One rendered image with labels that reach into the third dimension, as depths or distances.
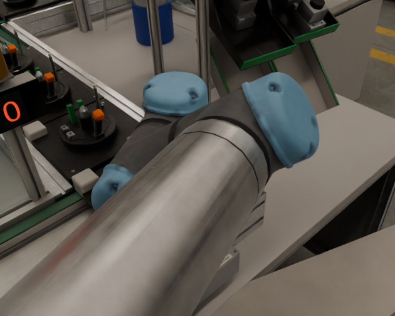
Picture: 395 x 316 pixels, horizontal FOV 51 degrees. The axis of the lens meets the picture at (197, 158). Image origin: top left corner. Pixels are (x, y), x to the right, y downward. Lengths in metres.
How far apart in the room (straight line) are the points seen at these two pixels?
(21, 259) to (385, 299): 0.70
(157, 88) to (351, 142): 0.83
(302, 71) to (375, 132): 0.31
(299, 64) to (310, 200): 0.34
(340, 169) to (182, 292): 0.95
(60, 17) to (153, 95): 1.55
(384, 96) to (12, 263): 2.73
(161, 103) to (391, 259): 0.65
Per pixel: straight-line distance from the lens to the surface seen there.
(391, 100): 3.16
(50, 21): 1.97
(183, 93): 0.45
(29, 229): 0.92
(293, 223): 0.97
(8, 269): 0.91
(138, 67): 1.59
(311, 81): 1.09
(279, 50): 0.86
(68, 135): 1.03
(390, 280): 0.93
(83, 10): 1.93
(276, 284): 0.87
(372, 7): 2.47
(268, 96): 0.31
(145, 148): 0.38
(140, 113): 1.14
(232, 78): 0.96
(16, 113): 0.78
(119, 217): 0.21
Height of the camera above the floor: 1.58
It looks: 40 degrees down
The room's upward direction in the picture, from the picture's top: 3 degrees counter-clockwise
